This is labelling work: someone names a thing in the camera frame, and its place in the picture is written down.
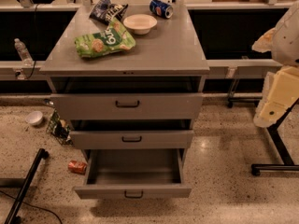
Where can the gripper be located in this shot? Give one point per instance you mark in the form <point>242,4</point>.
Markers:
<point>287,39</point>

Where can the green rice chip bag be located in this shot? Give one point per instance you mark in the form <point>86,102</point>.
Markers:
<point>114,39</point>

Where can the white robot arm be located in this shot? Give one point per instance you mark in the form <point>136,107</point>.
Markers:
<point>285,46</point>

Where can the grey drawer cabinet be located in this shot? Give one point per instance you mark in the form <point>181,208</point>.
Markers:
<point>168,59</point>

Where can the middle grey drawer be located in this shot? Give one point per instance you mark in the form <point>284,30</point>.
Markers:
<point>131,139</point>

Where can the grey drawer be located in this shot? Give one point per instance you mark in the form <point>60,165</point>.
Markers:
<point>134,174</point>
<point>127,106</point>
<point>131,139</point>

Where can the dark blue chip bag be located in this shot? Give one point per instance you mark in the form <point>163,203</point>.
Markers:
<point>104,11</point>

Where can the bottom grey drawer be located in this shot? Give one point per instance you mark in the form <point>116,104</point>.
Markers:
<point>134,174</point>

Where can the top grey drawer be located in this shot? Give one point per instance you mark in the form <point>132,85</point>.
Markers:
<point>127,106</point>

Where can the green snack bag on floor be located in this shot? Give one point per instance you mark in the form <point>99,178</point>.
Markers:
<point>59,129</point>

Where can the blue soda can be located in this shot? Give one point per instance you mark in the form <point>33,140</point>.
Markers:
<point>161,9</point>

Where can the white bowl on cabinet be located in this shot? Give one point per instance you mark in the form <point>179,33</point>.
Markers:
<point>140,24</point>

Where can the orange soda can on floor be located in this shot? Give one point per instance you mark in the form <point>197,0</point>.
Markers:
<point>77,167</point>

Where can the white bowl on floor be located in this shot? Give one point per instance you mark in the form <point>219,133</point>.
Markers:
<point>34,118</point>

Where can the black stand leg left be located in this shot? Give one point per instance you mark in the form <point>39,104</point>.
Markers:
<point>23,185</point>

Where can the clear plastic water bottle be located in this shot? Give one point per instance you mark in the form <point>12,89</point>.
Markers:
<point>23,52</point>

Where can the black table frame right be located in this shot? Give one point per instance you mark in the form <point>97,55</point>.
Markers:
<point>287,162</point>

